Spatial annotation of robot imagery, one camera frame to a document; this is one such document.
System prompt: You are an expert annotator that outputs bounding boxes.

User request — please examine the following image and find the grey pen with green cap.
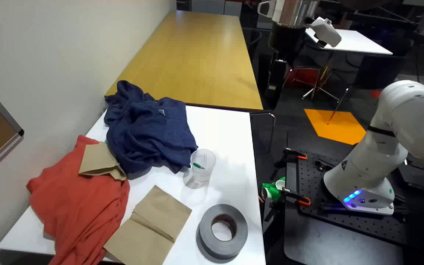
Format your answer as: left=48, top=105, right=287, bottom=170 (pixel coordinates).
left=190, top=155, right=206, bottom=171

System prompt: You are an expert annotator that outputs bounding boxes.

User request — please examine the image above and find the clear plastic measuring cup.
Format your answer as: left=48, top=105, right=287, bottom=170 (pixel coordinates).
left=182, top=148, right=218, bottom=190

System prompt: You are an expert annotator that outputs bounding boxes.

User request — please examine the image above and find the dark blue cloth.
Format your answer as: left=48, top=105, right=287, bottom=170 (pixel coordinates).
left=103, top=80, right=198, bottom=182

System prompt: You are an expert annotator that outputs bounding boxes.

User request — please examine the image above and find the yellow wooden table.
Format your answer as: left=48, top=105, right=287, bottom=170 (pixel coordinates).
left=104, top=11, right=265, bottom=112

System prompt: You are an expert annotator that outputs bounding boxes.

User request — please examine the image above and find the red chair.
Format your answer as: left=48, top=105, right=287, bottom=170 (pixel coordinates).
left=290, top=67, right=321, bottom=90

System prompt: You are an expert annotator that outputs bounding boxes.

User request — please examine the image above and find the large brown paper bag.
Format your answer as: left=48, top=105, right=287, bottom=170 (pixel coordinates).
left=101, top=185, right=194, bottom=265

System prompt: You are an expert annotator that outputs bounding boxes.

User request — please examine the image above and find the small brown paper bag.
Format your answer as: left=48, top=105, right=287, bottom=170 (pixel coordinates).
left=76, top=142, right=128, bottom=183

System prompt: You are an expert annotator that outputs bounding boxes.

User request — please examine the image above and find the orange floor sheet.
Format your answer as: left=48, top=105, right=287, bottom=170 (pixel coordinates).
left=303, top=108, right=368, bottom=148

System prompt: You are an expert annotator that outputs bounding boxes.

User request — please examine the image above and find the thin metal tripod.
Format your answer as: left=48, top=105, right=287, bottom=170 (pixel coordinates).
left=301, top=54, right=351, bottom=124

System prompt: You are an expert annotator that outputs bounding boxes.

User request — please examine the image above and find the white grey box device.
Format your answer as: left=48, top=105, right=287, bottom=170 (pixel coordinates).
left=310, top=17, right=343, bottom=49

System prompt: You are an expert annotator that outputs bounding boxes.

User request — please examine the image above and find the orange cloth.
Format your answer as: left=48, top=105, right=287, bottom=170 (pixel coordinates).
left=25, top=135, right=131, bottom=265

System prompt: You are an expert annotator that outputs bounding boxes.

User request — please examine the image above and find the white background table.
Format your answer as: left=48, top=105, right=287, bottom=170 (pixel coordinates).
left=304, top=29, right=394, bottom=58

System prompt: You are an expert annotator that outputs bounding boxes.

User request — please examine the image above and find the black clamp with orange handle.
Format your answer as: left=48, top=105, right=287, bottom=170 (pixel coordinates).
left=282, top=146, right=309, bottom=165
left=282, top=189, right=313, bottom=208

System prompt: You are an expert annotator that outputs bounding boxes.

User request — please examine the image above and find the grey duct tape roll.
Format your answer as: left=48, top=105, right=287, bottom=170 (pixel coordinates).
left=195, top=204, right=248, bottom=263

